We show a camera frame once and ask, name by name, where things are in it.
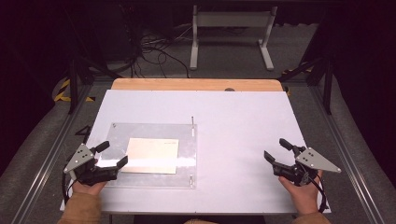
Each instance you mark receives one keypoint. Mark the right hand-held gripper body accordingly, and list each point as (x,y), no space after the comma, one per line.
(314,160)

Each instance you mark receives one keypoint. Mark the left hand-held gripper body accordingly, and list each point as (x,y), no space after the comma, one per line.
(79,157)

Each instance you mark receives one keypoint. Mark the beige paper sheet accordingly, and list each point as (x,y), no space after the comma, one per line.
(152,154)

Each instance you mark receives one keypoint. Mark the clear acrylic plate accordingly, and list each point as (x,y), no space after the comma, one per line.
(149,130)

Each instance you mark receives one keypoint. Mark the person's left hand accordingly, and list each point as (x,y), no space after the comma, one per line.
(88,189)

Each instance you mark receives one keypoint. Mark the person's right hand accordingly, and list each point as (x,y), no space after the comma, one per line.
(305,197)

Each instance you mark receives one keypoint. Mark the black metal stand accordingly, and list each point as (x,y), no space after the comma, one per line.
(73,84)
(327,84)

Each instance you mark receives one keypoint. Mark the yellow black floor tape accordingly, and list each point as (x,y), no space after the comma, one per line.
(294,71)
(62,90)

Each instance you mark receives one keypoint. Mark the short thin metal rod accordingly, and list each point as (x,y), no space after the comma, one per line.
(191,181)

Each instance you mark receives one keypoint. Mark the long thin metal rod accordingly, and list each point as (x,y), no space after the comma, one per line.
(192,126)

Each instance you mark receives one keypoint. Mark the aluminium floor rail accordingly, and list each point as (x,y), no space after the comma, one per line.
(46,161)
(348,155)

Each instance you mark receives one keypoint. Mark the white metal stand frame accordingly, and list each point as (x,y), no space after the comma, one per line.
(194,46)

